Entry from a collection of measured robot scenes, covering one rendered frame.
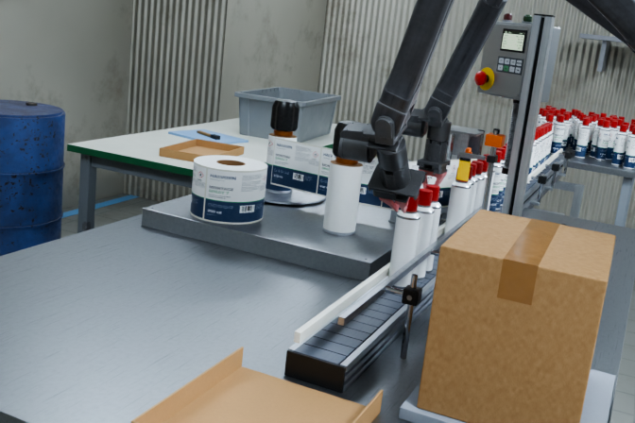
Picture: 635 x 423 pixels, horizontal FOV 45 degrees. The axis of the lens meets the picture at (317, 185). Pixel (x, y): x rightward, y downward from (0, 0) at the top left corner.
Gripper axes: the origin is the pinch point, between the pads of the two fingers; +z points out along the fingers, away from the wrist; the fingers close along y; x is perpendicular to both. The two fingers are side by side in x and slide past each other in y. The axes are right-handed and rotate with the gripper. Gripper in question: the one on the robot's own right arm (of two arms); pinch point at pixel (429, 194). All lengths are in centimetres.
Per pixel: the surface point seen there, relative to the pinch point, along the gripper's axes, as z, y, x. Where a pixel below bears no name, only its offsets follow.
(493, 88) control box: -29.2, -8.9, 10.4
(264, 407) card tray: 19, 93, 2
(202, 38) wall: -22, -265, -240
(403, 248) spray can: 4.8, 38.8, 5.8
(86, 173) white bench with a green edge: 34, -65, -166
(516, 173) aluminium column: -9.0, -4.3, 20.5
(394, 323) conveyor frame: 15, 56, 11
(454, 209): 3.7, -5.3, 6.0
